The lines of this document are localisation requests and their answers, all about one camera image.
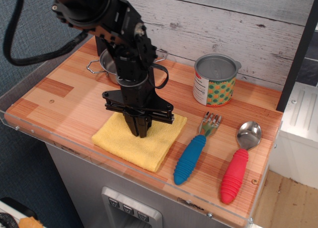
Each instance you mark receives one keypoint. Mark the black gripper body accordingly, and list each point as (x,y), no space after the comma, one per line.
(139,98)

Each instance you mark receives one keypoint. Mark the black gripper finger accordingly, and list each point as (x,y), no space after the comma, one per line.
(144,123)
(131,121)

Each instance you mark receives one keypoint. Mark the yellow towel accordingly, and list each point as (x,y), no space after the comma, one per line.
(148,153)

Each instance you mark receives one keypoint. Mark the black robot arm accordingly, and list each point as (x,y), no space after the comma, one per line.
(120,26)

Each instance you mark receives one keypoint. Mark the stainless steel pot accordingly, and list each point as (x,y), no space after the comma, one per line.
(108,66)

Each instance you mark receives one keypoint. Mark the patterned tin can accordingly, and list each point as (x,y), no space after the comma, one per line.
(214,79)

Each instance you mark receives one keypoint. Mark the grey toy kitchen cabinet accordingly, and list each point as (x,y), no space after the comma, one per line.
(85,173)

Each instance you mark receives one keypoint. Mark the silver dispenser button panel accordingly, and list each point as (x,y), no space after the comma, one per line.
(125,212)

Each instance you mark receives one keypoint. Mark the clear acrylic edge guard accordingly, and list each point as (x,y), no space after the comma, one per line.
(68,120)

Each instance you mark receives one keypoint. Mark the orange object bottom left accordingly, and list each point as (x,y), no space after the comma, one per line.
(29,222)

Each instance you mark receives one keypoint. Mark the white black device bottom left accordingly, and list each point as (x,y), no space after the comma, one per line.
(12,211)

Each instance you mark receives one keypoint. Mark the white appliance at right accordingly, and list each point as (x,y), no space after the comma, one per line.
(295,151)

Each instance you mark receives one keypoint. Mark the dark vertical post left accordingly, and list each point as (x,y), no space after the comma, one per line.
(101,45)

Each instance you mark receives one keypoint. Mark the dark vertical post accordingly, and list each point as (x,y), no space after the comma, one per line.
(101,45)
(299,57)

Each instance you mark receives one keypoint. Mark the blue handled fork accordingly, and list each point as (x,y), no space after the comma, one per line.
(189,158)

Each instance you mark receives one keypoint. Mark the red handled spoon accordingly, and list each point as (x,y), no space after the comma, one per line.
(248,136)

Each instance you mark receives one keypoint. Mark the dark vertical post right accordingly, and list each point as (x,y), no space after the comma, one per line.
(299,57)

